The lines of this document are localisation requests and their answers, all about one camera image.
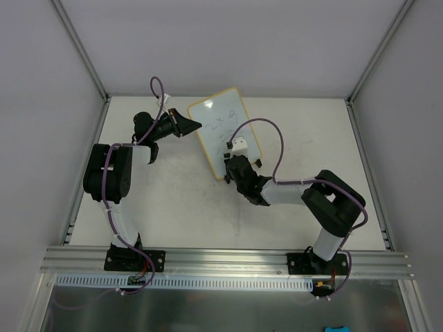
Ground yellow framed whiteboard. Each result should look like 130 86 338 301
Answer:
188 87 262 180

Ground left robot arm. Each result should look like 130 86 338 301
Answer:
83 108 202 275

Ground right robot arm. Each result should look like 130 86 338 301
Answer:
224 153 368 275

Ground teal object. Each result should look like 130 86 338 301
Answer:
325 326 350 332

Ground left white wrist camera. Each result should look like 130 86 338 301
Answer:
157 94 171 108

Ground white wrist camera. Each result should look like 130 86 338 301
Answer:
157 94 171 108
230 136 248 157

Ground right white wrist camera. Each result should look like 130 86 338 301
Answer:
230 136 248 157

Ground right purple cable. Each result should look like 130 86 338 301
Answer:
226 118 368 305

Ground left aluminium frame post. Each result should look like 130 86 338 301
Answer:
49 0 109 101

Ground aluminium frame post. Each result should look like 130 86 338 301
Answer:
347 0 416 104
49 0 109 101

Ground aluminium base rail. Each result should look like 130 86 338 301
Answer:
40 246 415 279

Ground right aluminium frame post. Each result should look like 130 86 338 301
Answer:
347 0 416 104

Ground white slotted cable duct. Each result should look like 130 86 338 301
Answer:
55 274 314 293

